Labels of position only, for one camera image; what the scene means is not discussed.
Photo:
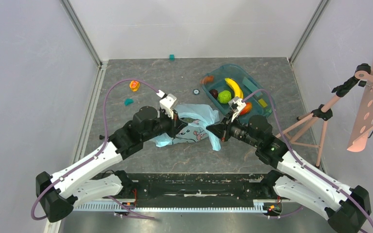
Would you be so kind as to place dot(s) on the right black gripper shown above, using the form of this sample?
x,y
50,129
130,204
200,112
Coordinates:
x,y
224,130

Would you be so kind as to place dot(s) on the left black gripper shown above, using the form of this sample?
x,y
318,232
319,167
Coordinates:
x,y
176,125

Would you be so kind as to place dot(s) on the light blue plastic bag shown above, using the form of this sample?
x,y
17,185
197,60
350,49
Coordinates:
x,y
196,117

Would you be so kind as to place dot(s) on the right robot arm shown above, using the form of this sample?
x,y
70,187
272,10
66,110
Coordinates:
x,y
346,209

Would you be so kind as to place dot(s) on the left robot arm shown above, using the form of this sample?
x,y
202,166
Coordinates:
x,y
59,193

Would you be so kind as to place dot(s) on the green fake fruit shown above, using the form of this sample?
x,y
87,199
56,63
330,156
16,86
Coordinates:
x,y
224,96

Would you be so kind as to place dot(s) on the red fake mango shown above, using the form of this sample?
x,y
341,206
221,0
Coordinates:
x,y
246,109

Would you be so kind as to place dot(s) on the dark brown fake fruit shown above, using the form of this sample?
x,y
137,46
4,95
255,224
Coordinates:
x,y
214,93

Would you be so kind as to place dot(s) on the yellow fake banana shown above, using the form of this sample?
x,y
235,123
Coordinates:
x,y
235,87

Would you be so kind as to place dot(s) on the yellow small block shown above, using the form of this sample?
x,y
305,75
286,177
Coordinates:
x,y
262,103

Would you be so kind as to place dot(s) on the orange curved toy piece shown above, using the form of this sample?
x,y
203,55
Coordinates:
x,y
207,79

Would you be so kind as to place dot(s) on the teal rectangular block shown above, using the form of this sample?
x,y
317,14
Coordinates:
x,y
251,87

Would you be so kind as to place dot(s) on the small teal piece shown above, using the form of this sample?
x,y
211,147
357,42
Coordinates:
x,y
128,102

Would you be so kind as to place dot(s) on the yellow orange toy block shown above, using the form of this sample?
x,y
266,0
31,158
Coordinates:
x,y
134,85

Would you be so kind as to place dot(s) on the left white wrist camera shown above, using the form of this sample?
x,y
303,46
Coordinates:
x,y
167,103

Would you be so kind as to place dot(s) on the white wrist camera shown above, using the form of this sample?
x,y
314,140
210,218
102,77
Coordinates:
x,y
237,105
167,103

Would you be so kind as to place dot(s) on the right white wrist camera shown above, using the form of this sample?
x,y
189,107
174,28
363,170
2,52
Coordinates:
x,y
237,105

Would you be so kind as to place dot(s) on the white cable tray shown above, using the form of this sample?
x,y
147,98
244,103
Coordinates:
x,y
112,206

